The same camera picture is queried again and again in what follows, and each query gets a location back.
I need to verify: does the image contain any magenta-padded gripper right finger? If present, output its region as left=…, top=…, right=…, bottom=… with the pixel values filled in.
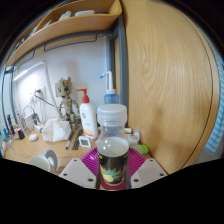
left=125, top=146, right=168, bottom=190

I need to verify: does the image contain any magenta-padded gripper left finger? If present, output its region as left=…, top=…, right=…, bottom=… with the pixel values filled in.
left=58, top=146, right=102, bottom=190

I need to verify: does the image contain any clear bottle with dark label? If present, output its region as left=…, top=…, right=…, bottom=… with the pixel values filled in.
left=95, top=103, right=131, bottom=187

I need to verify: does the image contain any green wipes packet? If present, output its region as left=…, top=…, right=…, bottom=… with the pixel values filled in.
left=131, top=143, right=150, bottom=156

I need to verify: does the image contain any small white digital thermometer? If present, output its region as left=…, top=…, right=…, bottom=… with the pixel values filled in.
left=78, top=135, right=92, bottom=149

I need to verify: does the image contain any black ruler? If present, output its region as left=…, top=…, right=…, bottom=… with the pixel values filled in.
left=71, top=128, right=84, bottom=151

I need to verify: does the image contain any white mug with blue print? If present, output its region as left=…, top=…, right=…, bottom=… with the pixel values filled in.
left=27, top=149, right=59, bottom=173

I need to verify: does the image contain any pink and white packet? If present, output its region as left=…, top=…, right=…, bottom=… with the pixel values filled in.
left=128, top=129, right=141, bottom=146

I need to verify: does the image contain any white paper bag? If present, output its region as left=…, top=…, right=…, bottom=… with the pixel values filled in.
left=41, top=117, right=72, bottom=143

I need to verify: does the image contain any white lotion bottle red pump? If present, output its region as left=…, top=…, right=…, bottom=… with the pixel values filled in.
left=75, top=87, right=99, bottom=140

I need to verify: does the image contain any small black charger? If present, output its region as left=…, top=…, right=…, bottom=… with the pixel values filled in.
left=17, top=128, right=26, bottom=140

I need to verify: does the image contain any brown tree creature figurine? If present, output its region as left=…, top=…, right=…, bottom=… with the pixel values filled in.
left=54, top=76, right=81, bottom=129

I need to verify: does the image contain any blue tube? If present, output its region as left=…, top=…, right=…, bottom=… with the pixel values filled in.
left=2, top=128, right=10, bottom=143

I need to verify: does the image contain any striped hanging towel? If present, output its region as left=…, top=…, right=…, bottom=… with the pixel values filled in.
left=203, top=29, right=224, bottom=156

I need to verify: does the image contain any blue bottle with white nozzle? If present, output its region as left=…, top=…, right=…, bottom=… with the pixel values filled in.
left=98, top=70, right=120, bottom=105

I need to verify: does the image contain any wooden wardrobe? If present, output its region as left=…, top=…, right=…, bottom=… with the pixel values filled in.
left=114, top=0, right=221, bottom=174

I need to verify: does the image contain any wooden shelf unit with items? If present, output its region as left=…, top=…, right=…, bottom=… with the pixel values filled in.
left=4, top=0, right=123, bottom=68

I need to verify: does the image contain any white wall outlet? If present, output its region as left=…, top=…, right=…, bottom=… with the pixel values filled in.
left=33, top=85, right=47, bottom=98

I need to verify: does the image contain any grey metal frame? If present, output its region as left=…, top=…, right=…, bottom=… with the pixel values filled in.
left=0, top=14, right=129, bottom=126

